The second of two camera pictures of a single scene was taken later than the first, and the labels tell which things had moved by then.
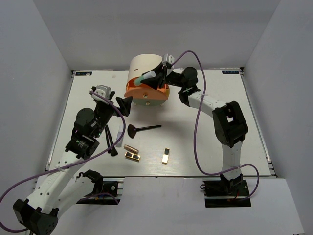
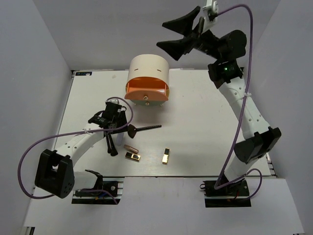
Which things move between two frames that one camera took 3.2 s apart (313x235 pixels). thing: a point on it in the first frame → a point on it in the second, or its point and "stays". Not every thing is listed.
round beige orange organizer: [139, 92] stays
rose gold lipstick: [130, 149] stays
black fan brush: [132, 129] stays
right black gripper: [159, 80] → [177, 48]
